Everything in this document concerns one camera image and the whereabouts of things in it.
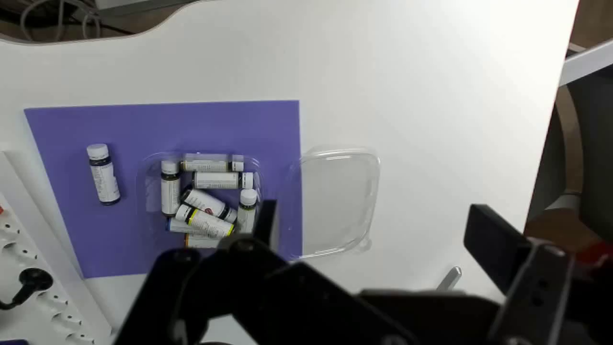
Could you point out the clear plastic tray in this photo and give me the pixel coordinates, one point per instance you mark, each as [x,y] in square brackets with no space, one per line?
[152,192]

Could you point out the small blue object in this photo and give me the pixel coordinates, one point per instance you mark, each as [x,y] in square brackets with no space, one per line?
[12,341]

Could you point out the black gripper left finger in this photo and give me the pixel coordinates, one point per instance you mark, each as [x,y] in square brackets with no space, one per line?
[255,293]

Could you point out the white bottle with black band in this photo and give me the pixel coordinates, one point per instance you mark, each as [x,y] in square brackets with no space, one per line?
[102,172]

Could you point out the purple rectangular mat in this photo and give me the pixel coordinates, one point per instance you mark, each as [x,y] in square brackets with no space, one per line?
[127,211]

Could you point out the white bottle with black cap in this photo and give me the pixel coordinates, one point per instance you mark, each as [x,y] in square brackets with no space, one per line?
[206,201]

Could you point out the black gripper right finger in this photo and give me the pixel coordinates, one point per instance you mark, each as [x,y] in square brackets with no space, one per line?
[510,255]

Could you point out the white power strip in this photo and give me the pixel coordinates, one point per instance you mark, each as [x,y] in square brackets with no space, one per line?
[39,268]

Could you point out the white bottle with yellow band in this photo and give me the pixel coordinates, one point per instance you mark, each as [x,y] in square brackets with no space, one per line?
[211,222]

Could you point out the small white plastic bottle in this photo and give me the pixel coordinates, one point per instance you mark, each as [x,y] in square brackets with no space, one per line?
[248,180]
[238,163]
[248,207]
[169,186]
[204,161]
[202,241]
[215,180]
[181,226]

